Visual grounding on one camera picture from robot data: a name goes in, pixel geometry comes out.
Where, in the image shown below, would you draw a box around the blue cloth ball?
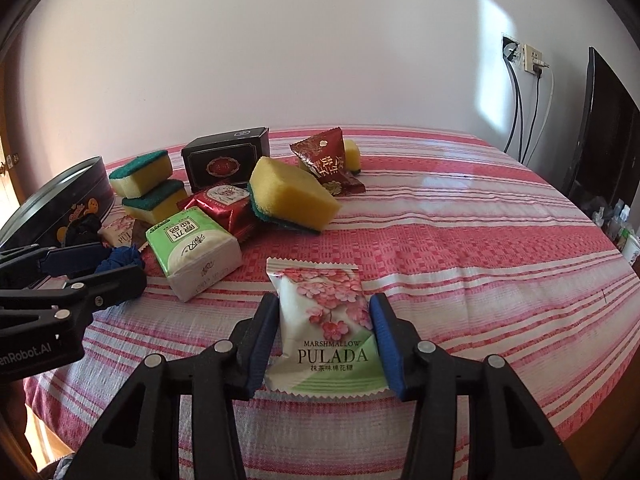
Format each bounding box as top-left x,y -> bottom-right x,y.
96,246 -> 145,273

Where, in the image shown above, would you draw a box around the white pink marshmallow packet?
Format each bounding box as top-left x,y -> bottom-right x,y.
265,258 -> 387,398

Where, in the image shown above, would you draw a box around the large yellow green sponge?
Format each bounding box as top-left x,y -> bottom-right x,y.
247,156 -> 341,232

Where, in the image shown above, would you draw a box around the dark red snack bag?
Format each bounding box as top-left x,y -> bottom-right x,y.
290,127 -> 366,196

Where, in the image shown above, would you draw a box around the round black cookie tin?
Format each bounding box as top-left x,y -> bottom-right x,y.
1,156 -> 114,249

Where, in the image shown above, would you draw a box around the green tissue pack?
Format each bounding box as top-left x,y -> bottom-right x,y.
145,207 -> 242,302

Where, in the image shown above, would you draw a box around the red candy packet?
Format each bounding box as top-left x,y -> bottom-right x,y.
178,184 -> 258,243

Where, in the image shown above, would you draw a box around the red striped tablecloth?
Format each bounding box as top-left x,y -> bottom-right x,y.
24,128 -> 639,479

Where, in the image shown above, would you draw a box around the black decorated box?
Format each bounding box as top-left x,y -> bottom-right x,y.
181,127 -> 270,192

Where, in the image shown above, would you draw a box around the black monitor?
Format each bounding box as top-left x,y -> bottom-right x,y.
561,48 -> 639,208

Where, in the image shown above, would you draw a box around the small yellow sponge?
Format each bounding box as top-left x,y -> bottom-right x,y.
343,139 -> 361,174

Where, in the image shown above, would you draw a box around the black power cable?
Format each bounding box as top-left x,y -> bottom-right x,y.
502,37 -> 525,162
519,70 -> 542,164

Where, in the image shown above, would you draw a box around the white power cable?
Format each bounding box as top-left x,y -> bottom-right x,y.
524,64 -> 556,164

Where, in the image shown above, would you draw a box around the white wall socket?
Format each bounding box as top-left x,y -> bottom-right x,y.
521,44 -> 548,75

